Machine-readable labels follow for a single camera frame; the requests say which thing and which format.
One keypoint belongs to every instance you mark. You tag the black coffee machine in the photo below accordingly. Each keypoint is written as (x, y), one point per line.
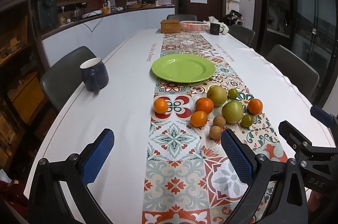
(47, 13)

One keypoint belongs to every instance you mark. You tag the orange mandarin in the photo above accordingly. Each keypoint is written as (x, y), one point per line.
(198, 119)
(204, 104)
(255, 106)
(160, 106)

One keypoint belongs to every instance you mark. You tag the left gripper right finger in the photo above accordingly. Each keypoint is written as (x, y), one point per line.
(288, 202)

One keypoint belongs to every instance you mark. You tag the grey chair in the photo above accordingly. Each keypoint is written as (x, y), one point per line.
(61, 80)
(299, 72)
(242, 34)

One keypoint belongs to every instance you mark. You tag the dark blue mug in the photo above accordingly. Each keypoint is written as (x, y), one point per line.
(94, 74)

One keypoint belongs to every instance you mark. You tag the large yellow-green pear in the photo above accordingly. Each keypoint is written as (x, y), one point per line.
(218, 95)

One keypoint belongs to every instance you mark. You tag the person right hand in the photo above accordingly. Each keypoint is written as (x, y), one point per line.
(314, 201)

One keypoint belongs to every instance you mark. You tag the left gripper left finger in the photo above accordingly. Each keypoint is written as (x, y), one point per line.
(47, 201)

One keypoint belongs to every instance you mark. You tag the black mug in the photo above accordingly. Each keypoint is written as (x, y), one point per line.
(216, 29)

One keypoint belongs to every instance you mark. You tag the green plate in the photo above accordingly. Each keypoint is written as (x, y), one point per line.
(183, 68)

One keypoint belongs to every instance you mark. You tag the grey chair table head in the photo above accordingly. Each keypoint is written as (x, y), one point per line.
(182, 17)

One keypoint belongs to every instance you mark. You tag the brown kiwi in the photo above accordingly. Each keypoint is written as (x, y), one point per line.
(219, 121)
(215, 132)

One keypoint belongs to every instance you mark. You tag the small green lime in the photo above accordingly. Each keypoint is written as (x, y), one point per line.
(247, 121)
(232, 93)

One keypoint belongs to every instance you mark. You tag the white tissue cloth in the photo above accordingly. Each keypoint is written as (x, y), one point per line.
(212, 19)

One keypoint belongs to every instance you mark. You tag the large green apple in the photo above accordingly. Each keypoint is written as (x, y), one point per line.
(233, 111)

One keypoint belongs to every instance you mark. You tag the wicker basket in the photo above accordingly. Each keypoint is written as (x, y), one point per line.
(170, 26)

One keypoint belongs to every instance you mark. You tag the clear fruit bowl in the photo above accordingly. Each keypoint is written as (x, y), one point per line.
(193, 26)

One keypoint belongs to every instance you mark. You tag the grey chair far right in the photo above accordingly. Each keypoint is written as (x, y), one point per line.
(242, 34)

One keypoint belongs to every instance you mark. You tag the grey chair near right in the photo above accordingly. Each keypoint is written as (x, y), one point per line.
(299, 72)

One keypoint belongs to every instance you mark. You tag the grey chair near left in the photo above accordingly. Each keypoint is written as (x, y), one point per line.
(61, 80)

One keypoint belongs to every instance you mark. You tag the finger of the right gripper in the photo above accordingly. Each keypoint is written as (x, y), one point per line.
(326, 118)
(294, 138)

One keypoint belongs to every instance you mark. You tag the patterned table runner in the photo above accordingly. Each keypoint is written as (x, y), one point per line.
(189, 178)

